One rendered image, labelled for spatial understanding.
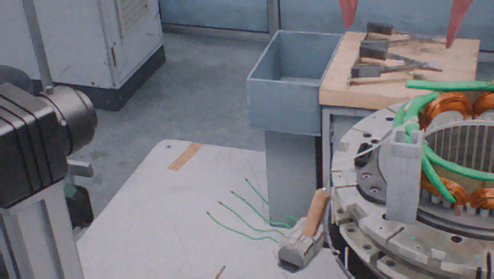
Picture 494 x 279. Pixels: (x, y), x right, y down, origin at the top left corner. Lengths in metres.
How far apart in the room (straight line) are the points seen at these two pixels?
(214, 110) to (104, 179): 0.60
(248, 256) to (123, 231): 0.22
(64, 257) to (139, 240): 0.84
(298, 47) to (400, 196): 0.53
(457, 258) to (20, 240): 0.44
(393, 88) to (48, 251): 0.71
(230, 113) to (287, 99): 2.03
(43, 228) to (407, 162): 0.40
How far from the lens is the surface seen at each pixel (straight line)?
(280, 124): 1.09
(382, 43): 1.10
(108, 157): 2.92
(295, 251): 1.14
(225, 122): 3.04
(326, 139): 1.08
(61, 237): 0.40
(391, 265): 0.76
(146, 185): 1.37
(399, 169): 0.72
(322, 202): 0.84
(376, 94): 1.02
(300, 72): 1.23
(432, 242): 0.73
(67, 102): 0.38
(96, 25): 3.04
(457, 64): 1.11
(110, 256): 1.23
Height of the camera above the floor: 1.57
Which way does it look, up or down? 33 degrees down
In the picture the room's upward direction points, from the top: 4 degrees counter-clockwise
